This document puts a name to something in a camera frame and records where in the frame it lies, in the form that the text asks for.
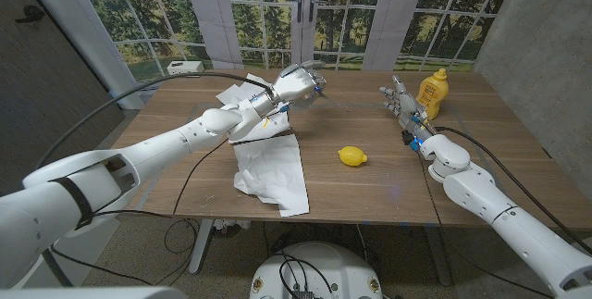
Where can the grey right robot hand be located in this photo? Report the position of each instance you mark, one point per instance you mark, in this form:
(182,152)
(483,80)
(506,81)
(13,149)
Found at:
(409,111)

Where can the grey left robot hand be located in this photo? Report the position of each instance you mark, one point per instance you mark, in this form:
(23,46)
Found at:
(298,83)

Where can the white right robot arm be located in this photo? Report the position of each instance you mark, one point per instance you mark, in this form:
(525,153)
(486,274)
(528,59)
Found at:
(509,225)

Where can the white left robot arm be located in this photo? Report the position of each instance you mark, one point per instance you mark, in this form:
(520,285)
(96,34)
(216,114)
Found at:
(162,144)

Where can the yellow mustard bottle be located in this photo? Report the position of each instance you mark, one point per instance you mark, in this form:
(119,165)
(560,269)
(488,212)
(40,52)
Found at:
(434,93)

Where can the yellow lemon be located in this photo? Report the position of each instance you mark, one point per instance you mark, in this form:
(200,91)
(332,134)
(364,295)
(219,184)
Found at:
(351,156)

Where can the crumpled white paper sheet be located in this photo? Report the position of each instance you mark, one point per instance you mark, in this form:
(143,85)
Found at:
(240,93)

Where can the printed forest window backdrop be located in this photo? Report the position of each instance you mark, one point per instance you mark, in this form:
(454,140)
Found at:
(347,26)

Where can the creased white paper sheet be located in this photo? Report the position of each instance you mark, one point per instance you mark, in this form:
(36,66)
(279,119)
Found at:
(273,169)

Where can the white power socket box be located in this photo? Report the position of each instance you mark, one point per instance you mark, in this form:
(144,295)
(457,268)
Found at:
(185,66)

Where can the grey table leg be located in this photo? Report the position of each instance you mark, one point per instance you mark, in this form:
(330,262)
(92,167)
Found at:
(437,257)

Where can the white robot torso base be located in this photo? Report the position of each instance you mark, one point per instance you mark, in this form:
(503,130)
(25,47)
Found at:
(333,266)

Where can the white table leg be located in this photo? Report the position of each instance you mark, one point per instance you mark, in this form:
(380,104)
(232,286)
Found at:
(201,248)

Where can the grey torso connector box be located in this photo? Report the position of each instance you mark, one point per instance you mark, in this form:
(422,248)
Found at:
(303,295)

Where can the white backdrop frame post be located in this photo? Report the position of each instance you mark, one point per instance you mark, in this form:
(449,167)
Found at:
(88,30)

